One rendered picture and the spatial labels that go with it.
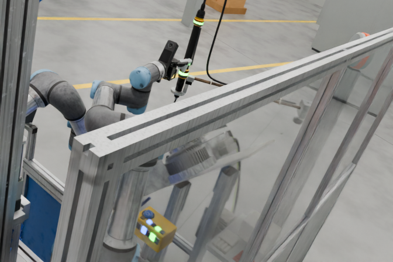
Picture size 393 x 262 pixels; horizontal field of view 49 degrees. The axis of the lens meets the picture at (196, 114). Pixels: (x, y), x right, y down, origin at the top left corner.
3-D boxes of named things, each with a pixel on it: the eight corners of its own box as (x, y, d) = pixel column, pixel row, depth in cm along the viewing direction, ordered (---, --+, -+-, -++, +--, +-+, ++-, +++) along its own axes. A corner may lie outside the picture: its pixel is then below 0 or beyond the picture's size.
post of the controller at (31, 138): (33, 159, 226) (37, 127, 217) (28, 161, 223) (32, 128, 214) (30, 156, 227) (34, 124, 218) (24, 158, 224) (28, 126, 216)
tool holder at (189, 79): (189, 92, 208) (195, 73, 204) (188, 98, 202) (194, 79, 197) (171, 87, 207) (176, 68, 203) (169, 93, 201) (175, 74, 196)
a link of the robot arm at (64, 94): (85, 89, 173) (112, 155, 211) (68, 76, 178) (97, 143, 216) (62, 106, 168) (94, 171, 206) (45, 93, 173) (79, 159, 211)
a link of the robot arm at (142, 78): (124, 86, 162) (129, 65, 158) (140, 79, 172) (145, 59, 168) (142, 95, 160) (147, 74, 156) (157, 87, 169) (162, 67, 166)
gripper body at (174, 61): (161, 70, 186) (146, 77, 175) (166, 52, 182) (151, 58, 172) (176, 78, 184) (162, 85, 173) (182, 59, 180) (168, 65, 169)
